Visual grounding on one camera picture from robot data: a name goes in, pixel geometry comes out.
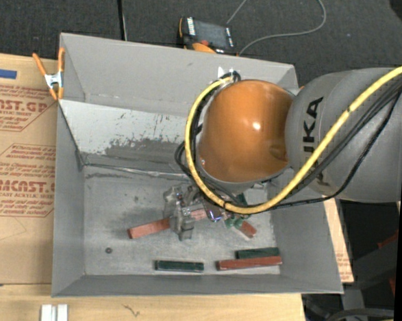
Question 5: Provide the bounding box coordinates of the red-brown flat block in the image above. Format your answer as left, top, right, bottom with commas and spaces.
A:
126, 216, 171, 243
214, 251, 284, 276
238, 220, 257, 239

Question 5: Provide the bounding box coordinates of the brown cardboard board, red print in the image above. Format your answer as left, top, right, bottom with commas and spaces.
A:
0, 52, 369, 313

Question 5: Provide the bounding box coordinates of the dark green flat block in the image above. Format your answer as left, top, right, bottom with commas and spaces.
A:
153, 258, 205, 274
234, 244, 281, 264

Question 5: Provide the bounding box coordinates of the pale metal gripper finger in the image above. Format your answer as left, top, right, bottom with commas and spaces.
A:
161, 184, 188, 222
169, 205, 197, 243

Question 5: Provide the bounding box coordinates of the grey metal bin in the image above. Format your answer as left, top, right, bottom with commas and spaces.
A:
41, 32, 362, 318

